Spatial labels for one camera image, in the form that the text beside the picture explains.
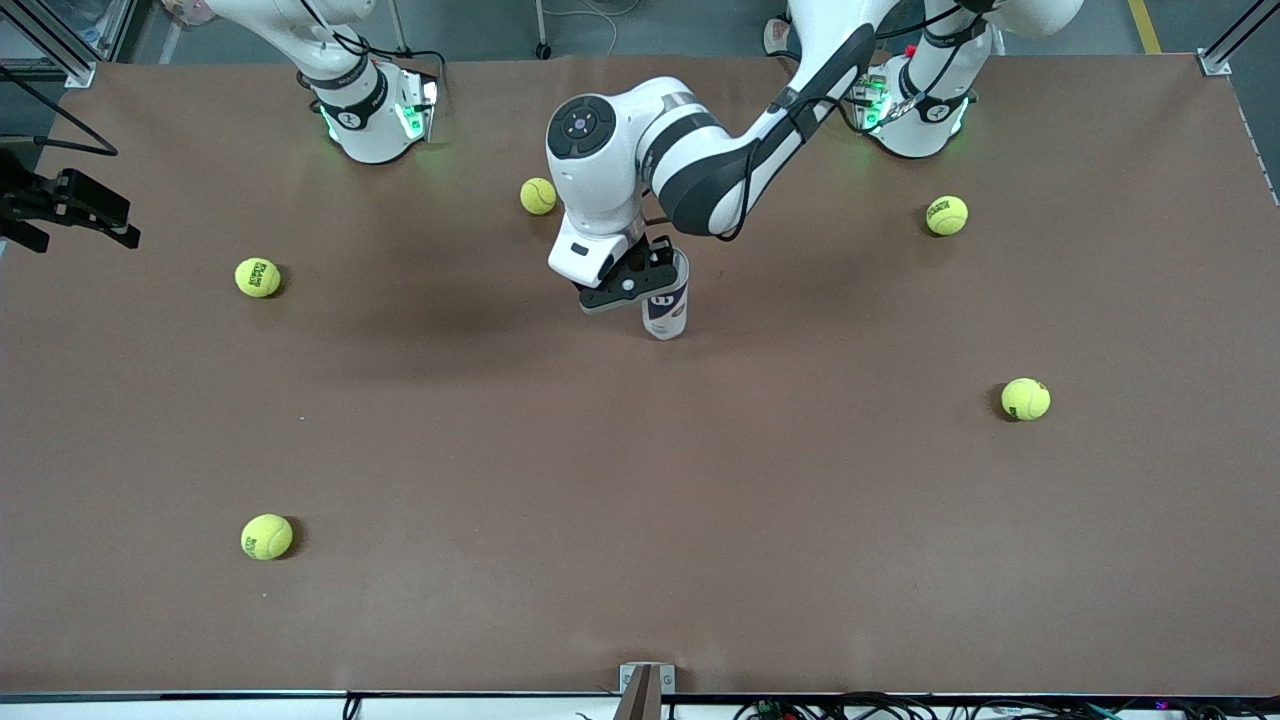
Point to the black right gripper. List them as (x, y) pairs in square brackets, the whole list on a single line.
[(30, 197)]

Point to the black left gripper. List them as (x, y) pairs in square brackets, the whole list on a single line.
[(657, 254)]

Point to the clear tennis ball can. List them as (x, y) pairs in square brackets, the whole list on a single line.
[(667, 318)]

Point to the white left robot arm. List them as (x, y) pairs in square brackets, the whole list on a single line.
[(610, 150)]

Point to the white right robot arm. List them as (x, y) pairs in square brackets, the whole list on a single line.
[(360, 120)]

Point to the yellow tennis ball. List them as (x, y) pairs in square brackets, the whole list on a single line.
[(1026, 399), (257, 277), (538, 196), (946, 215), (267, 537)]

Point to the metal stand with caster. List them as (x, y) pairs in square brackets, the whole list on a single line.
[(541, 30)]

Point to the aluminium frame post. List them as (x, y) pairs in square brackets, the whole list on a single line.
[(80, 75), (1215, 65)]

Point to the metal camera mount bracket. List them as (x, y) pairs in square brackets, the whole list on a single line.
[(645, 690)]

